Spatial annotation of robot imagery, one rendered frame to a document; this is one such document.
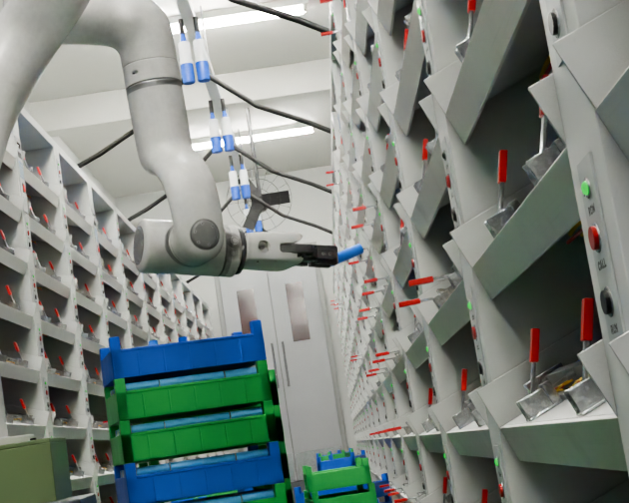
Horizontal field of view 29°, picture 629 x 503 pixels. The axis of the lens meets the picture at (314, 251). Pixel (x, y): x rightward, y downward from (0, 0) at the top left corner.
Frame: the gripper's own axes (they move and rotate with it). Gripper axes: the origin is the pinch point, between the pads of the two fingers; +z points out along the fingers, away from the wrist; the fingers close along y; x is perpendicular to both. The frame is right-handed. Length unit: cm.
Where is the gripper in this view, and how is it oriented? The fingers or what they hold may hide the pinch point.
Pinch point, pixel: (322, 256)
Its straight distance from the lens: 201.9
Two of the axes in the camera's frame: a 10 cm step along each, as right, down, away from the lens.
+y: -4.1, 1.9, 8.9
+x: 0.3, 9.8, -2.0
